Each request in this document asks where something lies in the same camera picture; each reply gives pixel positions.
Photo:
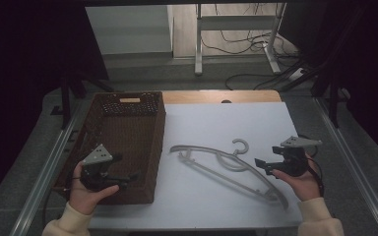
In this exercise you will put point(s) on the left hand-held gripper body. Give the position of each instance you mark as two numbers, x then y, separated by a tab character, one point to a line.
95	156

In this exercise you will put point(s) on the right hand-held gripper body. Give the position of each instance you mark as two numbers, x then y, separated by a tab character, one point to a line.
293	160

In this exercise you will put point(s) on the brown wicker basket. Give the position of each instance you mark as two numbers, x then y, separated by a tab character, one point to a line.
128	131

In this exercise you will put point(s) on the grey plastic clothes hanger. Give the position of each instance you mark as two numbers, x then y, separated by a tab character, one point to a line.
203	149

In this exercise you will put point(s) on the person's right hand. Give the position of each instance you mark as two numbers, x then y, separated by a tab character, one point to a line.
303	186

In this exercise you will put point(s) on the person's left hand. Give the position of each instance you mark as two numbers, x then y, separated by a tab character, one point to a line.
84	196

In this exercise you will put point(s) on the black metal stand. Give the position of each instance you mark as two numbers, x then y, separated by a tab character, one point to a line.
333	98
66	98

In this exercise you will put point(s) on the white table sheet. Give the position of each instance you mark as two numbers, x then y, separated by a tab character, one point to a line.
210	123

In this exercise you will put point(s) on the black table grommet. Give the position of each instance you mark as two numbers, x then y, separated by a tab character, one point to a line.
226	101

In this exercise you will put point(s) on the white power strip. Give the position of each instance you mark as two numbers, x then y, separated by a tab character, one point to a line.
297	74

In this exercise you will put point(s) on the dark curtain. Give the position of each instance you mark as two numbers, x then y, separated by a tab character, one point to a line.
23	65
367	65

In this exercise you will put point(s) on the white cabinet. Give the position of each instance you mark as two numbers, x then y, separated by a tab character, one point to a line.
129	29

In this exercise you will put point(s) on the aluminium rail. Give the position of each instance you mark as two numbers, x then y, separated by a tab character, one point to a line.
357	170
42	183

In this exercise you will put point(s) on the white desk frame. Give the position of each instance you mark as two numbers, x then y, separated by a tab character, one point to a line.
236	23

